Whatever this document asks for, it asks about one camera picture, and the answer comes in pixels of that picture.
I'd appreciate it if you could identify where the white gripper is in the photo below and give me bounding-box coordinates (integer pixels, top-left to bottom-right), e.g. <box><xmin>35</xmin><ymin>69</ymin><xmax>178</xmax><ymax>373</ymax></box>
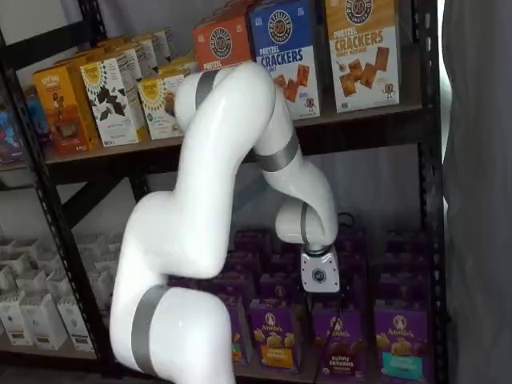
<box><xmin>300</xmin><ymin>244</ymin><xmax>347</xmax><ymax>317</ymax></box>

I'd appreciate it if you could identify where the purple Annie's box yellow patch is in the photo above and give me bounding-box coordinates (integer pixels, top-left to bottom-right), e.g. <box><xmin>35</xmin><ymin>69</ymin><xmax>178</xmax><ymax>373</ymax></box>
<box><xmin>248</xmin><ymin>299</ymin><xmax>302</xmax><ymax>374</ymax></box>

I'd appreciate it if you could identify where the purple Annie's box teal patch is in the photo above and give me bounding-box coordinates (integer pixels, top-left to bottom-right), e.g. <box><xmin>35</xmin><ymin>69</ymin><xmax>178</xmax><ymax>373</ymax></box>
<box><xmin>374</xmin><ymin>306</ymin><xmax>433</xmax><ymax>383</ymax></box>

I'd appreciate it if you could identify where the purple Annie's box orange label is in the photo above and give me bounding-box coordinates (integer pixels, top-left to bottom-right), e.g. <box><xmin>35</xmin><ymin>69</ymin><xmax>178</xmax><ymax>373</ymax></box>
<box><xmin>227</xmin><ymin>294</ymin><xmax>254</xmax><ymax>366</ymax></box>

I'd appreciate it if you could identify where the black metal shelf rack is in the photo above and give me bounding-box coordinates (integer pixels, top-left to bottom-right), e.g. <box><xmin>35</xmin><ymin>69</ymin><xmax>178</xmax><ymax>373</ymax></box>
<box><xmin>0</xmin><ymin>0</ymin><xmax>449</xmax><ymax>384</ymax></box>

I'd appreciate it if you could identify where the wooden shelf board with crackers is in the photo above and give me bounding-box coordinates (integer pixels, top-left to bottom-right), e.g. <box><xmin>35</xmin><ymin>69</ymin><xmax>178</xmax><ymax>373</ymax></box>
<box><xmin>43</xmin><ymin>104</ymin><xmax>423</xmax><ymax>165</ymax></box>

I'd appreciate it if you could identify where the yellow pretzel crackers box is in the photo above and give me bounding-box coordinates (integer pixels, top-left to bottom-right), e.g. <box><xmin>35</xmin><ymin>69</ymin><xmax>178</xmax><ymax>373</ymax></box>
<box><xmin>324</xmin><ymin>0</ymin><xmax>401</xmax><ymax>114</ymax></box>

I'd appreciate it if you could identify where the Simple Mills bar box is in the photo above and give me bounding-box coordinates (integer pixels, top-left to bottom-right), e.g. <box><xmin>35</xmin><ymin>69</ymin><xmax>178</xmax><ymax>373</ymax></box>
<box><xmin>158</xmin><ymin>55</ymin><xmax>199</xmax><ymax>87</ymax></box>
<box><xmin>138</xmin><ymin>73</ymin><xmax>198</xmax><ymax>141</ymax></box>

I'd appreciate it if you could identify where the blue pretzel crackers box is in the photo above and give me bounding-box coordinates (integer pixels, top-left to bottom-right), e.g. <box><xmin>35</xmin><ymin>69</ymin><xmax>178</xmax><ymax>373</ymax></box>
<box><xmin>247</xmin><ymin>0</ymin><xmax>321</xmax><ymax>121</ymax></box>

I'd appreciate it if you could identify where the red pretzel crackers box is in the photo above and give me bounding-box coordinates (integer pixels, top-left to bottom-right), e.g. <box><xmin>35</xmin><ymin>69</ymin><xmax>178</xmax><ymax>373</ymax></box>
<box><xmin>199</xmin><ymin>0</ymin><xmax>253</xmax><ymax>27</ymax></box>
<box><xmin>192</xmin><ymin>14</ymin><xmax>254</xmax><ymax>75</ymax></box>

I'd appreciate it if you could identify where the Sweet Thins chocolate box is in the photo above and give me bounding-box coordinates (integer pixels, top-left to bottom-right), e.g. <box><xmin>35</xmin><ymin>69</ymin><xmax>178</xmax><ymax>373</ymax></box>
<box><xmin>130</xmin><ymin>34</ymin><xmax>161</xmax><ymax>77</ymax></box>
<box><xmin>99</xmin><ymin>42</ymin><xmax>144</xmax><ymax>87</ymax></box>
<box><xmin>79</xmin><ymin>55</ymin><xmax>140</xmax><ymax>148</ymax></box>
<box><xmin>151</xmin><ymin>26</ymin><xmax>176</xmax><ymax>65</ymax></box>

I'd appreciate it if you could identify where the orange Simple Mills box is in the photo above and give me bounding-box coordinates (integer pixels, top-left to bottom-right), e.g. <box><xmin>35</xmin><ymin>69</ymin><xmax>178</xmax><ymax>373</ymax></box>
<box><xmin>32</xmin><ymin>63</ymin><xmax>100</xmax><ymax>156</ymax></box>
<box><xmin>55</xmin><ymin>46</ymin><xmax>107</xmax><ymax>71</ymax></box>

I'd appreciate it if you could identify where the blue and purple snack box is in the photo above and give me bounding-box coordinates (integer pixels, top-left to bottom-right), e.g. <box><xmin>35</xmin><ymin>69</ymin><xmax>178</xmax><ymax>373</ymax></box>
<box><xmin>0</xmin><ymin>104</ymin><xmax>26</xmax><ymax>167</ymax></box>

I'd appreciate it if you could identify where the white carton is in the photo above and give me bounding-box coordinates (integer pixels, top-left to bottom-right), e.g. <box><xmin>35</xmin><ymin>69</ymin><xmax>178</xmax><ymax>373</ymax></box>
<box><xmin>44</xmin><ymin>268</ymin><xmax>75</xmax><ymax>301</ymax></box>
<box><xmin>15</xmin><ymin>268</ymin><xmax>51</xmax><ymax>299</ymax></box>
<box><xmin>0</xmin><ymin>298</ymin><xmax>34</xmax><ymax>347</ymax></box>
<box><xmin>55</xmin><ymin>296</ymin><xmax>96</xmax><ymax>353</ymax></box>
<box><xmin>18</xmin><ymin>294</ymin><xmax>68</xmax><ymax>351</ymax></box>

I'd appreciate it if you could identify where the white carton boxes group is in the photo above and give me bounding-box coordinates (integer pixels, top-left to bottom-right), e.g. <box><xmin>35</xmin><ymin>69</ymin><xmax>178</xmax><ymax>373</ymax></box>
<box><xmin>0</xmin><ymin>158</ymin><xmax>101</xmax><ymax>373</ymax></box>

